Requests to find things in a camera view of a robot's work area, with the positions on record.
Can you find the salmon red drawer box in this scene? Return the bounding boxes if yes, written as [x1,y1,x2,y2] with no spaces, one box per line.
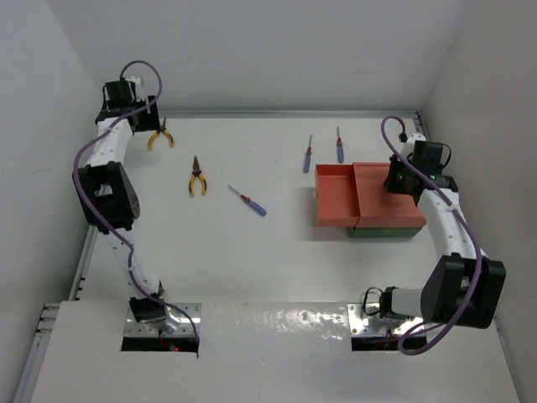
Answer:
[315,162,425,229]

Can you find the yellow pliers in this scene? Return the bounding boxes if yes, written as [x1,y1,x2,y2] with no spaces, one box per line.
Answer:
[189,155,207,197]
[146,117,175,152]

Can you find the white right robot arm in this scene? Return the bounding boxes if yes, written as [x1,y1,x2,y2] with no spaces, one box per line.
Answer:
[378,133,506,328]

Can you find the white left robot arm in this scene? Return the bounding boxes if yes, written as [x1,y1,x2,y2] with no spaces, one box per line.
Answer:
[76,76,171,331]

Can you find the green drawer box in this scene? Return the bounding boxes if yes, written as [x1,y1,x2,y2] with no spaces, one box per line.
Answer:
[347,227,421,239]

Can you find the blue red screwdriver right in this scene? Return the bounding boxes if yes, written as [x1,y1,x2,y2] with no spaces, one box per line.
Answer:
[336,126,344,164]

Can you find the blue red screwdriver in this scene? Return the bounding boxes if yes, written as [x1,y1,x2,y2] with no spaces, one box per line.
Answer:
[227,185,267,217]
[303,134,313,173]
[336,126,344,164]

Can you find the blue red screwdriver left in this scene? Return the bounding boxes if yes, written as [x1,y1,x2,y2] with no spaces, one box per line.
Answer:
[303,134,313,173]

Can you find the blue red screwdriver centre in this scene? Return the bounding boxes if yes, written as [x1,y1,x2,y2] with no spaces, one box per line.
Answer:
[227,185,267,217]

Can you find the white front cover board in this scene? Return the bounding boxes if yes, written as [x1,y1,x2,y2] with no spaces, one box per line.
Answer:
[32,299,518,402]

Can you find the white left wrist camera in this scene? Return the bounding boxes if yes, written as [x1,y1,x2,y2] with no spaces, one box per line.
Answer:
[124,76,146,102]

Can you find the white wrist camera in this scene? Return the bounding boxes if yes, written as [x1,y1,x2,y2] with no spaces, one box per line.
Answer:
[124,76,146,102]
[402,133,426,153]

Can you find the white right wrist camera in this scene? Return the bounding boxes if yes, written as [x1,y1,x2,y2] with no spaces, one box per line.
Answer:
[402,133,426,153]

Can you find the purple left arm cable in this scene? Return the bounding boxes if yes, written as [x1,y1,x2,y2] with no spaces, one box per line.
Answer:
[71,60,201,349]

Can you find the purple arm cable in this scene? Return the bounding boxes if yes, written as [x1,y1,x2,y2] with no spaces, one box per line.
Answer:
[71,60,201,349]
[380,116,484,356]

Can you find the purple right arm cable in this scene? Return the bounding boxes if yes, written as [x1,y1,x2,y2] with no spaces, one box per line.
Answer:
[380,116,484,356]

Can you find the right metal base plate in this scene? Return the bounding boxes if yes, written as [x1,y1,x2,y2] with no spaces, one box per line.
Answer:
[347,303,422,338]

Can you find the metal base plate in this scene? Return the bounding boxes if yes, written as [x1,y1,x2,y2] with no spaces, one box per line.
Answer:
[347,303,422,338]
[123,302,202,338]

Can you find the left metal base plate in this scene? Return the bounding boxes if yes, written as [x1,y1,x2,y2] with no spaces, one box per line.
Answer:
[123,302,202,338]

